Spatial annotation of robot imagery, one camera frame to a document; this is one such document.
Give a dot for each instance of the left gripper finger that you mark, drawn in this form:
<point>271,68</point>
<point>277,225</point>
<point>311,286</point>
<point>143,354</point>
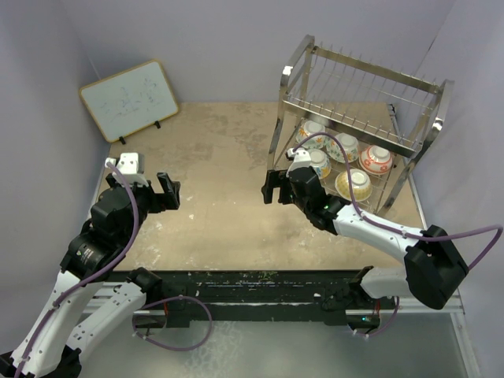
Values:
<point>172,195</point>
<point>165,182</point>

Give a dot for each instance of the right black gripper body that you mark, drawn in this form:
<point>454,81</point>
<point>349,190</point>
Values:
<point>301,202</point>

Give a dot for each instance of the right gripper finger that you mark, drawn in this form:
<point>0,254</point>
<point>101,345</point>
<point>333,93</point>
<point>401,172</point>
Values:
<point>272,181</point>
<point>285,195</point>

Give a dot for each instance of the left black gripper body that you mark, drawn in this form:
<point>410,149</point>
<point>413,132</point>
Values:
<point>147,200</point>

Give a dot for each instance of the blue orange floral bowl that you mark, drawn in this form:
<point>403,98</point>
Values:
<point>320,163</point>

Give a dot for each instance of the blue rim yellow bowl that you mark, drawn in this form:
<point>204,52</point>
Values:
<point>360,183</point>

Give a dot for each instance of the orange flower green leaf bowl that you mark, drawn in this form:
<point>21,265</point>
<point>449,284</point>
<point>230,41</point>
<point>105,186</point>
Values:
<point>346,149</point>

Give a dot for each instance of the red patterned bowl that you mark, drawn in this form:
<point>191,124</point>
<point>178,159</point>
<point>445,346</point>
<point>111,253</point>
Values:
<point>376,160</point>

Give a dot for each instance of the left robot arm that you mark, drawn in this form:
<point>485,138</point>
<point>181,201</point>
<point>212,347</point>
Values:
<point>60,341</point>

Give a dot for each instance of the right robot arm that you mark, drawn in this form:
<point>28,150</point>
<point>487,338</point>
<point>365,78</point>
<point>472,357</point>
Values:
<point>431,266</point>

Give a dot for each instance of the steel two-tier dish rack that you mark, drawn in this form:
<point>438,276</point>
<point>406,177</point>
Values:
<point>377,105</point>

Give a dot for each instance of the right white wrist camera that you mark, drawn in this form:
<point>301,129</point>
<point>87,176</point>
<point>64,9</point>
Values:
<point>299,158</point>

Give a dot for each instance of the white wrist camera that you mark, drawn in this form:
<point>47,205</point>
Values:
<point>131,166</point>
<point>299,158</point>

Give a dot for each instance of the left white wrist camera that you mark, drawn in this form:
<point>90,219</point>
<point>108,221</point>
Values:
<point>131,166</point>

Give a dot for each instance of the small whiteboard wooden frame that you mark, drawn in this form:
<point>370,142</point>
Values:
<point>129,101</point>

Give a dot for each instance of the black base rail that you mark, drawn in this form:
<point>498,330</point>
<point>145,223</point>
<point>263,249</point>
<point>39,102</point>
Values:
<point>330,297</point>

